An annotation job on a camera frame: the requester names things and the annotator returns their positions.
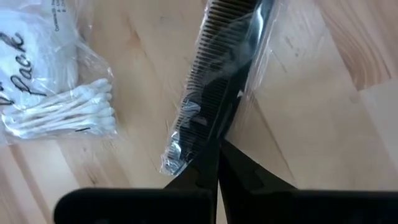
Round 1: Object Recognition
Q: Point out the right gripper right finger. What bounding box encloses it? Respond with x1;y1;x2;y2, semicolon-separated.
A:
218;140;296;190

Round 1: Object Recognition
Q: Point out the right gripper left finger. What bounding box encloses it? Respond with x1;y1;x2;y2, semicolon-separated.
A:
164;139;220;189

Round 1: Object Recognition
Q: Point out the black comb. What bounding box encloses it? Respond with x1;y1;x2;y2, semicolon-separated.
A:
159;0;279;177

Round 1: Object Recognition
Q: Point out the vanity pack clear bag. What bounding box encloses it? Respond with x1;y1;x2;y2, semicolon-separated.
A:
0;0;118;146

